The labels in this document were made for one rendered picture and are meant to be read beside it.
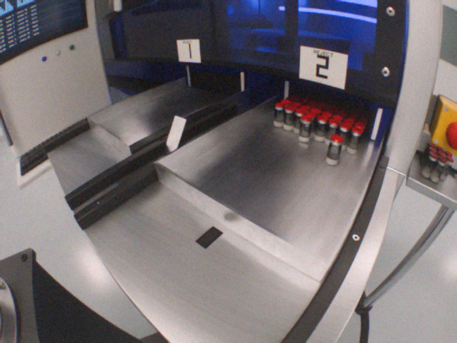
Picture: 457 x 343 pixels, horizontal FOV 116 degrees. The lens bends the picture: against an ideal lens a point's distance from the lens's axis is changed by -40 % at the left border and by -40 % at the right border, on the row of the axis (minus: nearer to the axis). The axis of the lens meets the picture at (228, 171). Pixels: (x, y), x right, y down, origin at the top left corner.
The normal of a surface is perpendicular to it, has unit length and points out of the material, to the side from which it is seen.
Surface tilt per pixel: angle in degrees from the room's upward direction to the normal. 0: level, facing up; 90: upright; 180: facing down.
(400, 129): 90
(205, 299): 0
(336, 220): 0
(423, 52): 90
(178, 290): 0
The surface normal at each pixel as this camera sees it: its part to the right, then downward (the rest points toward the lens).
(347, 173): -0.05, -0.79
